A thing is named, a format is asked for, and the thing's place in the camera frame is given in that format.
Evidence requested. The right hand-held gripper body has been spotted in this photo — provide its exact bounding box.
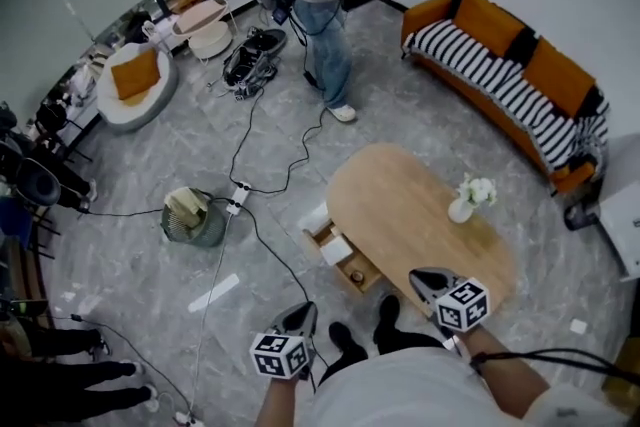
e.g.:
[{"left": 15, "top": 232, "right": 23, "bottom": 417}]
[{"left": 435, "top": 277, "right": 490, "bottom": 355}]

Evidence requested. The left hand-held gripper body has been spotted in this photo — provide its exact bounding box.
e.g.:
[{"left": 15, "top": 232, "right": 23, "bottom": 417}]
[{"left": 249, "top": 331, "right": 316, "bottom": 382}]

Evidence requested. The white tissue box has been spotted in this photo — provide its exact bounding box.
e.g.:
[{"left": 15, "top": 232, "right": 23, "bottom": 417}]
[{"left": 319, "top": 234, "right": 354, "bottom": 266}]

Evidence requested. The person's left forearm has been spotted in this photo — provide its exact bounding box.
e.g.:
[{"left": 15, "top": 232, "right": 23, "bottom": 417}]
[{"left": 254, "top": 374, "right": 312, "bottom": 427}]

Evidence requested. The person's right forearm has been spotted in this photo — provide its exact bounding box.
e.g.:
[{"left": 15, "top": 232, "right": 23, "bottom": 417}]
[{"left": 457, "top": 327, "right": 551, "bottom": 421}]

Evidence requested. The wooden coffee table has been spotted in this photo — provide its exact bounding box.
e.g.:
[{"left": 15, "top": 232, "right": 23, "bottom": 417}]
[{"left": 324, "top": 143, "right": 519, "bottom": 316}]

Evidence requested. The person's left leg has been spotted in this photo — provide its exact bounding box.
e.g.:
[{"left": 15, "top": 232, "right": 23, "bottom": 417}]
[{"left": 328, "top": 321, "right": 370, "bottom": 366}]

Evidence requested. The person's leg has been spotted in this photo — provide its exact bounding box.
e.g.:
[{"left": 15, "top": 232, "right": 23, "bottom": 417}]
[
  {"left": 372, "top": 294, "right": 446, "bottom": 356},
  {"left": 328, "top": 321, "right": 370, "bottom": 366}
]

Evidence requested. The person's right leg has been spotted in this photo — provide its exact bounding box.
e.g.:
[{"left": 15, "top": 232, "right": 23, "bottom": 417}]
[{"left": 372, "top": 294, "right": 446, "bottom": 356}]

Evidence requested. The white ceramic vase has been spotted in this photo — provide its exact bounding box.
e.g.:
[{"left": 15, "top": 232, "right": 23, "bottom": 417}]
[{"left": 447, "top": 197, "right": 475, "bottom": 224}]

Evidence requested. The person's white shirt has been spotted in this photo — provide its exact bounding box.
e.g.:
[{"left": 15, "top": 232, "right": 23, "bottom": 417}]
[{"left": 312, "top": 347, "right": 631, "bottom": 427}]

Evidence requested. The white flower bouquet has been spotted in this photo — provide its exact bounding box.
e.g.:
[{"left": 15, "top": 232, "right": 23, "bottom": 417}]
[{"left": 455, "top": 172, "right": 499, "bottom": 207}]

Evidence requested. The white power strip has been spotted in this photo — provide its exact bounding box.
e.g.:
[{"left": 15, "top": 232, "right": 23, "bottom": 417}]
[
  {"left": 224, "top": 182, "right": 252, "bottom": 216},
  {"left": 172, "top": 409, "right": 206, "bottom": 427}
]

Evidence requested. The green mesh waste basket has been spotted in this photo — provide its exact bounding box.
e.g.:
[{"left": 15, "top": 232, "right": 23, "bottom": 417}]
[{"left": 160, "top": 187, "right": 227, "bottom": 249}]

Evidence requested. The small black bin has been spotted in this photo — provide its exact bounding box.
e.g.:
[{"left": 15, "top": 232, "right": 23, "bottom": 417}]
[{"left": 564, "top": 199, "right": 601, "bottom": 232}]

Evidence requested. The beige crumpled paper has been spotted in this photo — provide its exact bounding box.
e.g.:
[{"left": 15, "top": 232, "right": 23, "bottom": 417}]
[{"left": 164, "top": 188, "right": 211, "bottom": 229}]

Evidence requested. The brown wooden cabinet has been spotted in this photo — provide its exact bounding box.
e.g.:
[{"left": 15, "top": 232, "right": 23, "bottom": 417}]
[{"left": 602, "top": 344, "right": 640, "bottom": 409}]

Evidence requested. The white cabinet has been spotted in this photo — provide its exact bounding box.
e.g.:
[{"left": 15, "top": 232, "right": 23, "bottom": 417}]
[{"left": 597, "top": 132, "right": 640, "bottom": 284}]

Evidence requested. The black white striped blanket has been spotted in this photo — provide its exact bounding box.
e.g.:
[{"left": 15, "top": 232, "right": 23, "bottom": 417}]
[{"left": 403, "top": 18, "right": 611, "bottom": 174}]

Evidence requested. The orange sofa cushion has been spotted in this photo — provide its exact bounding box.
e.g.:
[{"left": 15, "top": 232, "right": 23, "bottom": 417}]
[
  {"left": 452, "top": 0, "right": 531, "bottom": 49},
  {"left": 522, "top": 37, "right": 599, "bottom": 119}
]

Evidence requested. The white round bean bag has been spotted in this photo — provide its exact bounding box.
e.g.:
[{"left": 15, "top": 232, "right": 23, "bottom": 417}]
[{"left": 95, "top": 42, "right": 180, "bottom": 134}]

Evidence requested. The orange sofa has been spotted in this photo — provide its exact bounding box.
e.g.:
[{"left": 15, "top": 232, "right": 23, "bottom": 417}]
[{"left": 401, "top": 0, "right": 611, "bottom": 196}]

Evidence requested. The black open bag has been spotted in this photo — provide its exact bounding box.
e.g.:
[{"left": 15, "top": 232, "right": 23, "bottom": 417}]
[{"left": 222, "top": 28, "right": 289, "bottom": 101}]

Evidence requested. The orange square cushion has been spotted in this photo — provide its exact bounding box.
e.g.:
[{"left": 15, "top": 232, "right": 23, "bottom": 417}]
[{"left": 110, "top": 48, "right": 162, "bottom": 101}]

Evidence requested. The white round side table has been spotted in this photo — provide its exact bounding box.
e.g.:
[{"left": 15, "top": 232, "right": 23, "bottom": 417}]
[{"left": 187, "top": 22, "right": 234, "bottom": 61}]

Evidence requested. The pink round side table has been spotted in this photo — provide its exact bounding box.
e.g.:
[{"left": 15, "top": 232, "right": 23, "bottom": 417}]
[{"left": 171, "top": 0, "right": 229, "bottom": 36}]

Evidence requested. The black floor cable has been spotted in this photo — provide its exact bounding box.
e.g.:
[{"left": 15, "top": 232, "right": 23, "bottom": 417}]
[
  {"left": 74, "top": 196, "right": 236, "bottom": 220},
  {"left": 239, "top": 201, "right": 332, "bottom": 397},
  {"left": 228, "top": 0, "right": 332, "bottom": 196}
]

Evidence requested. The white floor cable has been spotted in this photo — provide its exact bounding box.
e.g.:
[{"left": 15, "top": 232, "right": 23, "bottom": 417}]
[{"left": 185, "top": 213, "right": 232, "bottom": 427}]

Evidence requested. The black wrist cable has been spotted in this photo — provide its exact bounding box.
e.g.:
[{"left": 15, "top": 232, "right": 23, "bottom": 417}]
[{"left": 469, "top": 347, "right": 640, "bottom": 385}]

